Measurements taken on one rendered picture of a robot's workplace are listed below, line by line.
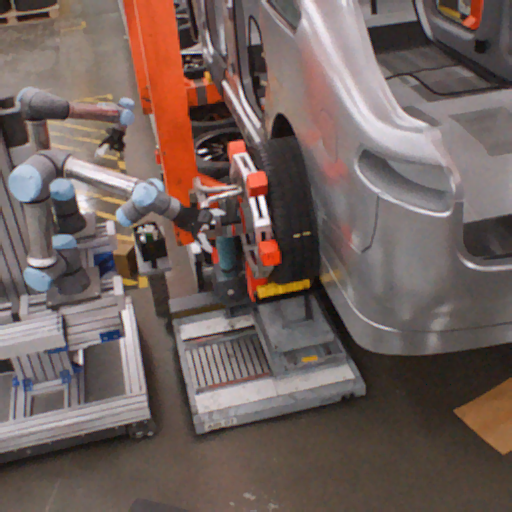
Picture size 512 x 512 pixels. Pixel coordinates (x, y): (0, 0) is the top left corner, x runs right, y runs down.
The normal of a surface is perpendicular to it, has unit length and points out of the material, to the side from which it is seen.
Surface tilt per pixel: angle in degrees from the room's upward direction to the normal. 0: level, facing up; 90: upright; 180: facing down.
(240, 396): 0
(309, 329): 0
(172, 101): 90
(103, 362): 0
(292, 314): 90
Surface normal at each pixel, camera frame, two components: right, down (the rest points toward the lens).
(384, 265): -0.64, 0.47
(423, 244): -0.29, 0.53
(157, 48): 0.22, 0.52
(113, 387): -0.08, -0.83
